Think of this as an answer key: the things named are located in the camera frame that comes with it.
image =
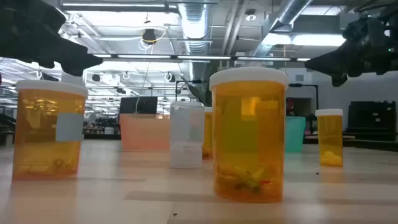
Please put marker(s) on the small amber pill bottle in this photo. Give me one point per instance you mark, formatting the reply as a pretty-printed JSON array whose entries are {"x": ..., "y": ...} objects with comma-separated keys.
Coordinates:
[{"x": 329, "y": 137}]

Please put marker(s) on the overhead frame bar with lights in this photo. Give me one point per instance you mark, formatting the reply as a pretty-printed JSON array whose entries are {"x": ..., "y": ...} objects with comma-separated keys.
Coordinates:
[{"x": 233, "y": 58}]

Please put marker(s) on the silver slanted ventilation duct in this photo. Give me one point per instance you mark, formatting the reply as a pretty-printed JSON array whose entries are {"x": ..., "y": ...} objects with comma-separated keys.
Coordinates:
[{"x": 289, "y": 12}]

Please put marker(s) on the black computer monitor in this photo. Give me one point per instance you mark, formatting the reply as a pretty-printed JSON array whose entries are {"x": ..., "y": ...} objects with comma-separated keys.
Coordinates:
[{"x": 138, "y": 105}]

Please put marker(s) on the frosted clear pill bottle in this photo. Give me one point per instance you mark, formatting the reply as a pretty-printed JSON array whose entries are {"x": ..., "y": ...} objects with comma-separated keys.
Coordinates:
[{"x": 186, "y": 137}]

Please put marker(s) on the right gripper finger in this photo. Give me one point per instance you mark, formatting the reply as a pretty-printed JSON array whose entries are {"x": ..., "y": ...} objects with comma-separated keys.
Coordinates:
[{"x": 332, "y": 63}]

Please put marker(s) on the black tubular stand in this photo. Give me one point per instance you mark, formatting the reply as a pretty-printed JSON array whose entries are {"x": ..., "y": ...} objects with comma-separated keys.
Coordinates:
[
  {"x": 303, "y": 85},
  {"x": 186, "y": 81}
]

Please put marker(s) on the black cabinet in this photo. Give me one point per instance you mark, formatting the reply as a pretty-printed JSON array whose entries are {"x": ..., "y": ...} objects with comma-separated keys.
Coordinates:
[{"x": 373, "y": 121}]

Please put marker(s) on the white building pillar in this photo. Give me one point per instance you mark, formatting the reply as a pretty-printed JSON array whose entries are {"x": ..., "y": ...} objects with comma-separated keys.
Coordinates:
[{"x": 73, "y": 79}]

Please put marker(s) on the black ceiling-hung camera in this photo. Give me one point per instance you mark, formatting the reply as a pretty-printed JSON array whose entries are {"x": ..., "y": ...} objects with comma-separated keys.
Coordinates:
[{"x": 149, "y": 35}]

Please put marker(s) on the teal plastic bin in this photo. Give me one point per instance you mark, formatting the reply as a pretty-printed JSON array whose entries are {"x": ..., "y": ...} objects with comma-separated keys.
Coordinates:
[{"x": 295, "y": 133}]

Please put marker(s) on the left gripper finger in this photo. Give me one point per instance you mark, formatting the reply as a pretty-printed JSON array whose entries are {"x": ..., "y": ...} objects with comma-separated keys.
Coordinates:
[{"x": 77, "y": 60}]

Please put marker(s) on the large amber pill bottle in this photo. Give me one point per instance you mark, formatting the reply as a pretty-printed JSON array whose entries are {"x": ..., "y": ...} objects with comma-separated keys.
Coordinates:
[{"x": 248, "y": 140}]

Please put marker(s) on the silver round ventilation duct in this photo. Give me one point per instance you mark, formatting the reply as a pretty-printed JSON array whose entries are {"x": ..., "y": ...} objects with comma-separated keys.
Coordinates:
[{"x": 194, "y": 25}]

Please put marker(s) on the amber pill bottle grey label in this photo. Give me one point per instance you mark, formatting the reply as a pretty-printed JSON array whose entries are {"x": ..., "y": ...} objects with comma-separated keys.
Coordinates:
[{"x": 40, "y": 149}]

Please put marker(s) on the orange plastic bin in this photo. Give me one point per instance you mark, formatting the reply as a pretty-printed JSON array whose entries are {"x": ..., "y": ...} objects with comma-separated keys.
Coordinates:
[{"x": 143, "y": 133}]

